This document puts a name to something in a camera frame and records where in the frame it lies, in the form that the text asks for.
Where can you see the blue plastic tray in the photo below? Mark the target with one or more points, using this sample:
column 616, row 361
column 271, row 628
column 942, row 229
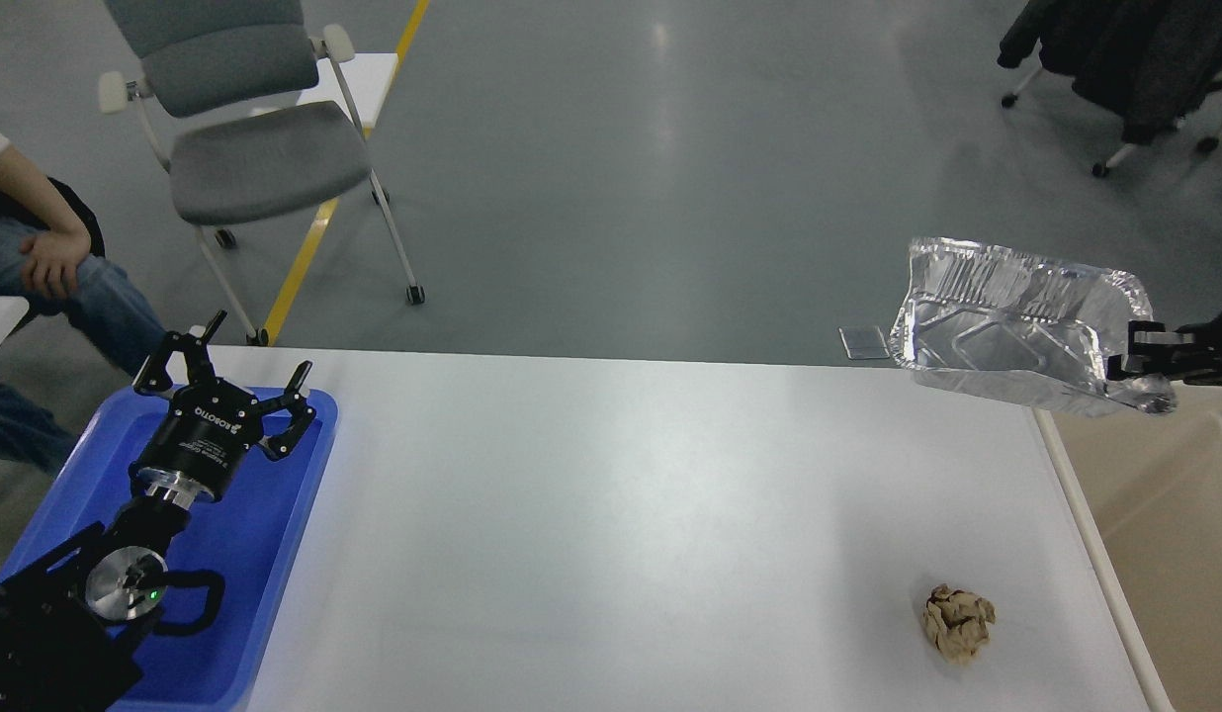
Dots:
column 251, row 537

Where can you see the white board behind chair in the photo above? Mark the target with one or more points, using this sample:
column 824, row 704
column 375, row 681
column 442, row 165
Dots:
column 369, row 77

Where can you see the seated person's hand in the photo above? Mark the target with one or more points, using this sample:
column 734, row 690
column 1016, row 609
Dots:
column 51, row 262

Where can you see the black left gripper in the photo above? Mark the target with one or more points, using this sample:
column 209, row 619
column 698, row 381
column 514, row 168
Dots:
column 198, row 435

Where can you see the crumpled brown paper ball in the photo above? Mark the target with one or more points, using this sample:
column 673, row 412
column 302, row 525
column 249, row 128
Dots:
column 956, row 621

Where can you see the seated person's forearm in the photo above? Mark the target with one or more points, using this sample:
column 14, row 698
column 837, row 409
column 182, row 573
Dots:
column 21, row 180

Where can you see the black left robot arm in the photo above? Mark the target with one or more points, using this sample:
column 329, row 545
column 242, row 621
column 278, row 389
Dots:
column 71, row 621

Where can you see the beige plastic bin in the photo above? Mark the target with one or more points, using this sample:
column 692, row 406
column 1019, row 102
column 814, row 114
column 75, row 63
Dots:
column 1153, row 486

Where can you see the aluminium foil tray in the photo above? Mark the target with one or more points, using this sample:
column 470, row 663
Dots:
column 1008, row 325

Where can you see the grey office chair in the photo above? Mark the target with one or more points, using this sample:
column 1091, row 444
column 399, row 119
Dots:
column 199, row 56

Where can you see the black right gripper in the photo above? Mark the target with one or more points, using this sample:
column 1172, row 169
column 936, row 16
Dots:
column 1153, row 351

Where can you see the left floor outlet plate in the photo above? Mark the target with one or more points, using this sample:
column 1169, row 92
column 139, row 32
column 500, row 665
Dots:
column 865, row 343

